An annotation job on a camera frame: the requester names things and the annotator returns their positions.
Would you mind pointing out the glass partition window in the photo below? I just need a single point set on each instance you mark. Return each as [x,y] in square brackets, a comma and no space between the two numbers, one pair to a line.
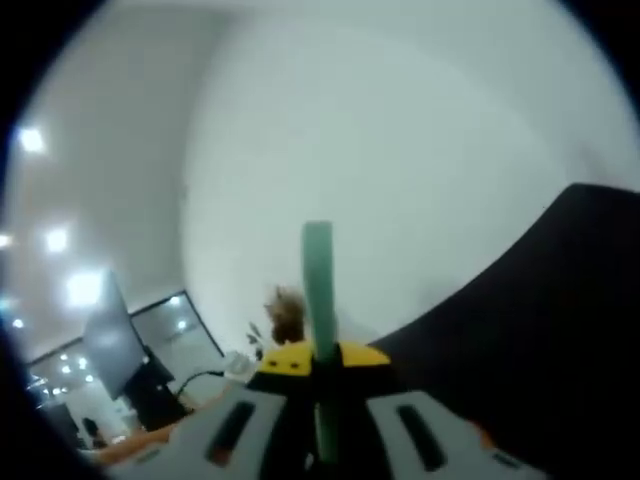
[170,320]

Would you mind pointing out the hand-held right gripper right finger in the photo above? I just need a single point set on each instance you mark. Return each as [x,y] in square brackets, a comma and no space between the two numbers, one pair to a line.
[450,450]

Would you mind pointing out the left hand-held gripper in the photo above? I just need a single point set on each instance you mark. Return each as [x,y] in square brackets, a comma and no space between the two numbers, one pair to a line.
[239,367]

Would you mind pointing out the grey monitor screen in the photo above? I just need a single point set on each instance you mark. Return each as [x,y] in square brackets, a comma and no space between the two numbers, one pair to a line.
[107,340]

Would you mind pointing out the person's right hand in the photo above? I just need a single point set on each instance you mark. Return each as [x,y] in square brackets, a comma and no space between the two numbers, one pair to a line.
[484,434]

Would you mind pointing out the group of ceiling lights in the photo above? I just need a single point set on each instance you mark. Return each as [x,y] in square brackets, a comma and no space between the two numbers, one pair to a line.
[84,289]

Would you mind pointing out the dark object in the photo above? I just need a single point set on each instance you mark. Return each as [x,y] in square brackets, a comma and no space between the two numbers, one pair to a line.
[155,395]

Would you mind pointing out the green broom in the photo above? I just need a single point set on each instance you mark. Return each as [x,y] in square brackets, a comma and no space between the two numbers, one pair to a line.
[317,280]

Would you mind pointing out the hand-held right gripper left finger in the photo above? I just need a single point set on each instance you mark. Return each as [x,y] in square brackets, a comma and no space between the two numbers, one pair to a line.
[190,440]

